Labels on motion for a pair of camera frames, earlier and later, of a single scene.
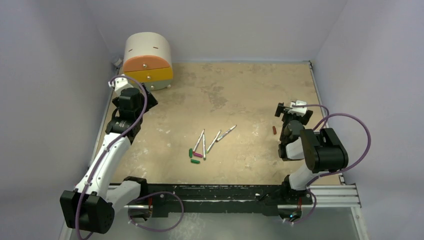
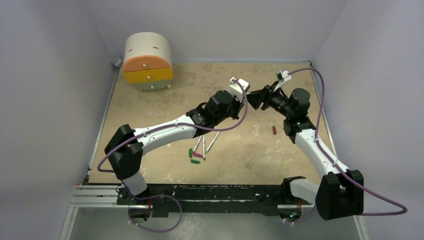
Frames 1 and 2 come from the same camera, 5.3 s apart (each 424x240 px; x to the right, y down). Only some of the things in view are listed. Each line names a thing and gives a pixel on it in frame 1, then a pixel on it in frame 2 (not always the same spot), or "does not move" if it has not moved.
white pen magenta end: [194, 150] does not move
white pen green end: [213, 142] does not move
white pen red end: [204, 147] does not move
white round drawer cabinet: [148, 59] does not move
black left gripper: [150, 102] to [239, 105]
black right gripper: [284, 110] to [266, 98]
